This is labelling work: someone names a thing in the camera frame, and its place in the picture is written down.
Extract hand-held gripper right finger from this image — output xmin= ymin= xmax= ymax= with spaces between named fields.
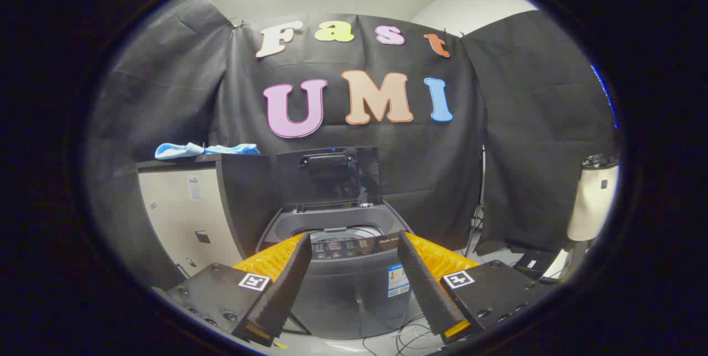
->
xmin=397 ymin=230 xmax=546 ymax=345

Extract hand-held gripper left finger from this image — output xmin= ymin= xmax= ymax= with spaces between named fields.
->
xmin=166 ymin=232 xmax=313 ymax=348

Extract grey washing machine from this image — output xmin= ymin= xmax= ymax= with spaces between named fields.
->
xmin=256 ymin=204 xmax=414 ymax=340

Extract light blue cloth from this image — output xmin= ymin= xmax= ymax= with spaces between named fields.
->
xmin=154 ymin=142 xmax=261 ymax=160

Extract black light stand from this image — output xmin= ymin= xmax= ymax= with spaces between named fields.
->
xmin=464 ymin=146 xmax=487 ymax=257

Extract black backdrop cloth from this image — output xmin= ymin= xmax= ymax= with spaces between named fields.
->
xmin=88 ymin=0 xmax=617 ymax=290

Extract black box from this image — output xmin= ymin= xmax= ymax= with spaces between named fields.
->
xmin=512 ymin=248 xmax=559 ymax=280

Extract white appliance with black top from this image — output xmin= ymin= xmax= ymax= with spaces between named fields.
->
xmin=566 ymin=154 xmax=620 ymax=243

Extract black floor cables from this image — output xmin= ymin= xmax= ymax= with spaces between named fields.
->
xmin=362 ymin=315 xmax=443 ymax=355

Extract white cabinet with dark frame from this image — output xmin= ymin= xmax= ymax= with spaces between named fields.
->
xmin=136 ymin=153 xmax=277 ymax=279

